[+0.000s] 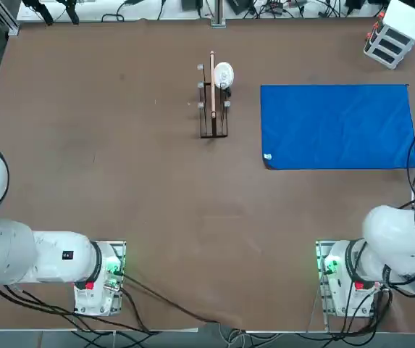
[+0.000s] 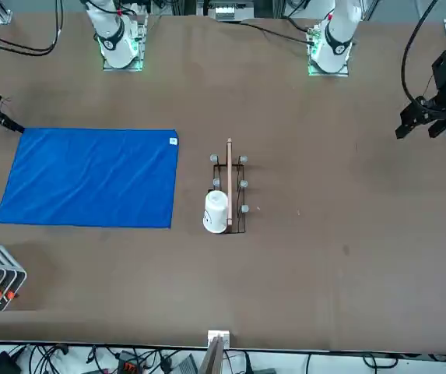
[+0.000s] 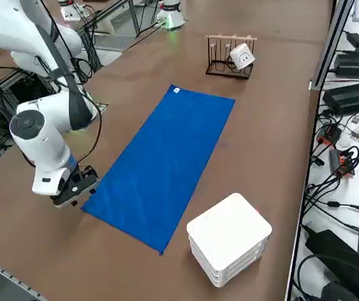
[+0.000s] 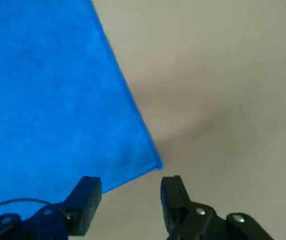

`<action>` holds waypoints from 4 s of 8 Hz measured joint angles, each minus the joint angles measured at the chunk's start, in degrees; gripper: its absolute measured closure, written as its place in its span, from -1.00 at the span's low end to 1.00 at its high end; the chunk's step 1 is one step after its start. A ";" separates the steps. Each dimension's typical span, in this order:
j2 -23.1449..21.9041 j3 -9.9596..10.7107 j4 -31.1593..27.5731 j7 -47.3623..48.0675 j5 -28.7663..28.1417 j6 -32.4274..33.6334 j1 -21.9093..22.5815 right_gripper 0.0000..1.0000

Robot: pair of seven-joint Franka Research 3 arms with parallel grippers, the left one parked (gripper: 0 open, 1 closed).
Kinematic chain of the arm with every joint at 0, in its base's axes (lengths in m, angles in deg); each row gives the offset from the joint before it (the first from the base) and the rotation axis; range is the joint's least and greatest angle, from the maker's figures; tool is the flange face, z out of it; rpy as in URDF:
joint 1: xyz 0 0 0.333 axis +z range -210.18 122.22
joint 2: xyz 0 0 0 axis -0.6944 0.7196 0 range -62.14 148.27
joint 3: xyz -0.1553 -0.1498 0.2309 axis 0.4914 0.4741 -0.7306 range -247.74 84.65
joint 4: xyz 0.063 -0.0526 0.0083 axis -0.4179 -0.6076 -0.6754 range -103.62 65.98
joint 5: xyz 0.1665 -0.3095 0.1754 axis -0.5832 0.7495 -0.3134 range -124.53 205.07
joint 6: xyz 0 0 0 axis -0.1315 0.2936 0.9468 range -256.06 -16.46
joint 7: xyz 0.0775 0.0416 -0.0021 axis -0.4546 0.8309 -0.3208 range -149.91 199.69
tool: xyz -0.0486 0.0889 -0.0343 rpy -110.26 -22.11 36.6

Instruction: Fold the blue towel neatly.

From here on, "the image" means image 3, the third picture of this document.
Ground black bag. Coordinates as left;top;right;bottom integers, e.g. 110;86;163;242
304;230;359;301

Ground black power supply brick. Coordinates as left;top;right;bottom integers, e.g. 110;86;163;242
333;48;359;79

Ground wooden and wire cup rack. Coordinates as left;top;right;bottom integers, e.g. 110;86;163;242
205;33;258;80

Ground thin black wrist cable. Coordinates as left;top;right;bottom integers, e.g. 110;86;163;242
72;93;103;167

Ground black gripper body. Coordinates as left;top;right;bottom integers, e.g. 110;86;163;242
52;165;100;204

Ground aluminium camera post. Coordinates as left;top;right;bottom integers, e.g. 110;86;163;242
309;0;355;92

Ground red and black connector block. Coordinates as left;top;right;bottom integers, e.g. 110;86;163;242
315;124;343;145

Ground black finned power supply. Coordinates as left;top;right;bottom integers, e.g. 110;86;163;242
322;80;359;115

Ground small black power adapter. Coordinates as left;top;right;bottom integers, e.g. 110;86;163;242
345;31;359;48

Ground black cable with ferrite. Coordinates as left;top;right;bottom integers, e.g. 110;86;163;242
304;184;359;233

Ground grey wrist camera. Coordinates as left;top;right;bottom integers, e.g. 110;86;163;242
52;197;85;210

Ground blue microfibre towel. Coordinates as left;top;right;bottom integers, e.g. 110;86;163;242
80;82;236;256

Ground white smiley cup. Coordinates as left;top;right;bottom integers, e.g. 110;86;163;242
229;43;256;71

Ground white control box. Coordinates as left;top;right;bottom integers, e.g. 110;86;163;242
58;0;85;21

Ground black adapter with orange plugs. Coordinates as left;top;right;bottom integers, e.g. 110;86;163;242
328;149;359;178

